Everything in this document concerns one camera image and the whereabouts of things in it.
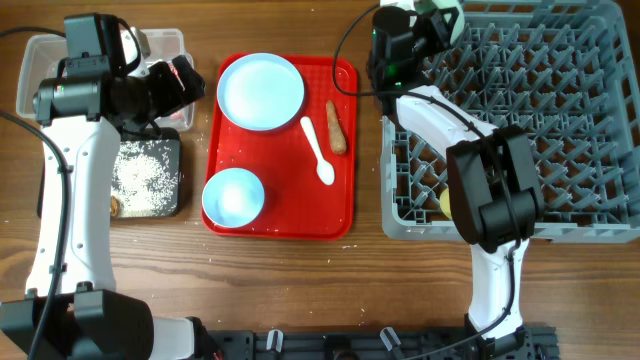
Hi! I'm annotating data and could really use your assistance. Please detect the green bowl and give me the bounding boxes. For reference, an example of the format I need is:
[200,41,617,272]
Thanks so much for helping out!
[414,0,465,47]

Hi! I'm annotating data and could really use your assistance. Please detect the large light blue plate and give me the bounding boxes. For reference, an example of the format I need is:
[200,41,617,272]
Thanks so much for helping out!
[217,53,305,131]

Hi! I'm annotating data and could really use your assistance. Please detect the white rice grains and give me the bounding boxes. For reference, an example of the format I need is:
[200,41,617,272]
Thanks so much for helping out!
[110,142,177,217]

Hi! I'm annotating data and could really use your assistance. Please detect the brown food scrap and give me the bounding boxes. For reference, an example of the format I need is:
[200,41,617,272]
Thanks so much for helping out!
[110,196,122,218]

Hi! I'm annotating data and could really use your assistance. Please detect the small light blue bowl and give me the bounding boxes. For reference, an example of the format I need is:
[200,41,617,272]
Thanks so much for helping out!
[201,168,265,229]

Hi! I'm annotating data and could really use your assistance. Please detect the brown carrot piece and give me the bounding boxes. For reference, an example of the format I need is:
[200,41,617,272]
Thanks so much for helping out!
[326,100,347,155]

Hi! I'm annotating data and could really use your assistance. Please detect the white plastic spoon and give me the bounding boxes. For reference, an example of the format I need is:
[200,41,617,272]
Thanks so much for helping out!
[300,116,335,186]

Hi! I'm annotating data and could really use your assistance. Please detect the yellow plastic cup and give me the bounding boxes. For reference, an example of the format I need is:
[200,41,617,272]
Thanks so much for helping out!
[439,188,452,220]

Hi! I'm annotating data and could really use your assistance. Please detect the red snack wrapper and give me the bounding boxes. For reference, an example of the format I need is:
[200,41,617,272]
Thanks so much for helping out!
[169,63,182,122]

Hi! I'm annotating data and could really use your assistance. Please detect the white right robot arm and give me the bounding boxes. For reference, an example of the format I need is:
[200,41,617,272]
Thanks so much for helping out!
[366,1,544,359]

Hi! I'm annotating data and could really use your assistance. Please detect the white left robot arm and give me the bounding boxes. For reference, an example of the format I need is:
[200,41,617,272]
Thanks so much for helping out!
[1,13,224,359]

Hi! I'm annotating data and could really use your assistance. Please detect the clear plastic waste bin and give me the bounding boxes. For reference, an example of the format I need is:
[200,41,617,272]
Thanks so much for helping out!
[15,28,196,132]

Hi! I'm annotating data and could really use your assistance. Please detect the grey dishwasher rack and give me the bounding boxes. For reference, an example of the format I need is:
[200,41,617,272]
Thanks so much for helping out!
[381,1,639,244]

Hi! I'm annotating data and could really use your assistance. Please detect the red plastic tray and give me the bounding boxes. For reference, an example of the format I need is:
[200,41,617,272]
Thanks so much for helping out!
[202,55,359,241]

